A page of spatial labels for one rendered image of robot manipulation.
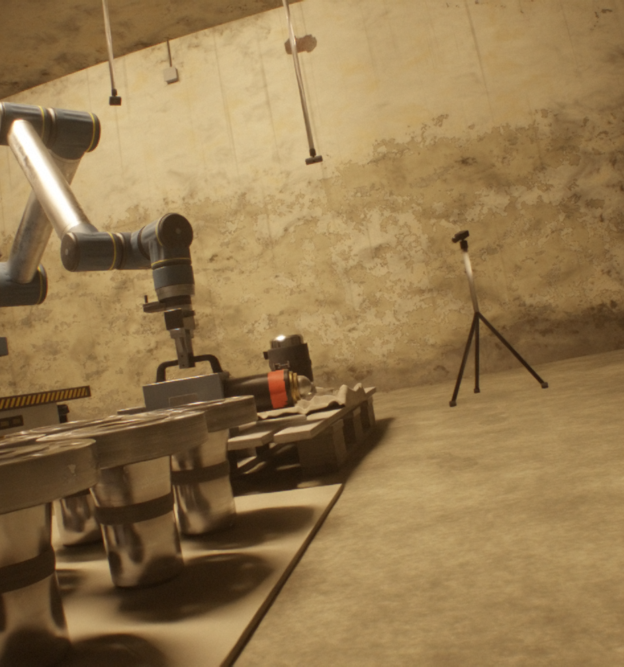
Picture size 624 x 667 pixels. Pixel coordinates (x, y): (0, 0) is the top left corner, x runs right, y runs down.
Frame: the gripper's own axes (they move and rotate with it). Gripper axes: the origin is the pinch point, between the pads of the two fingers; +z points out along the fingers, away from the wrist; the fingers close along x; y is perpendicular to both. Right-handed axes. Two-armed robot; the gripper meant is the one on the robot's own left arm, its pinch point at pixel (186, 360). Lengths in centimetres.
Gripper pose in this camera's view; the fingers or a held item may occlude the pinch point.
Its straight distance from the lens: 169.2
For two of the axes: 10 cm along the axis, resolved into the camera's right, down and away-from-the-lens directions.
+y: 9.8, -1.7, -0.2
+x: 0.3, 0.6, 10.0
